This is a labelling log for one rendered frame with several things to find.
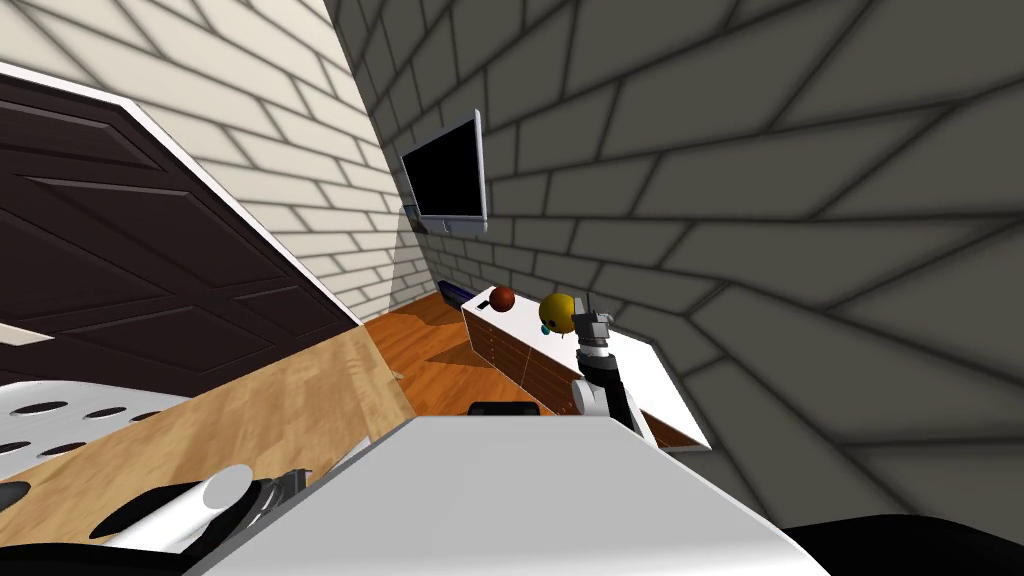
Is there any light wooden table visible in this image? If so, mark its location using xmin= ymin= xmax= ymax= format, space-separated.
xmin=0 ymin=323 xmax=419 ymax=549

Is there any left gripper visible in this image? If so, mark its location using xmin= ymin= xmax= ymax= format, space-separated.
xmin=257 ymin=467 xmax=313 ymax=515

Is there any wall television with grey frame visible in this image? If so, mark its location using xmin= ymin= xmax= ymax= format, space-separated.
xmin=399 ymin=109 xmax=490 ymax=237

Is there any dark brown panelled door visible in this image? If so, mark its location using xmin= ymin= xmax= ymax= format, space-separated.
xmin=0 ymin=62 xmax=361 ymax=387

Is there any white perforated chair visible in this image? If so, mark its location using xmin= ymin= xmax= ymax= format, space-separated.
xmin=0 ymin=379 xmax=192 ymax=513

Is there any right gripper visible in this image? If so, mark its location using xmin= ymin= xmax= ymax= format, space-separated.
xmin=575 ymin=292 xmax=617 ymax=349

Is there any dark blue box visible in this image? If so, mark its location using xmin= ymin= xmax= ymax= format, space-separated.
xmin=436 ymin=279 xmax=483 ymax=311

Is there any yellow ball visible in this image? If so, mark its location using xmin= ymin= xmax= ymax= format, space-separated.
xmin=538 ymin=292 xmax=579 ymax=337

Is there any white-topped wooden sideboard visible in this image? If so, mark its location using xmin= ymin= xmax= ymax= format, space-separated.
xmin=460 ymin=285 xmax=713 ymax=454

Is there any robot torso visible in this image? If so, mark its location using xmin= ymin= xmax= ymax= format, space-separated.
xmin=182 ymin=401 xmax=835 ymax=576

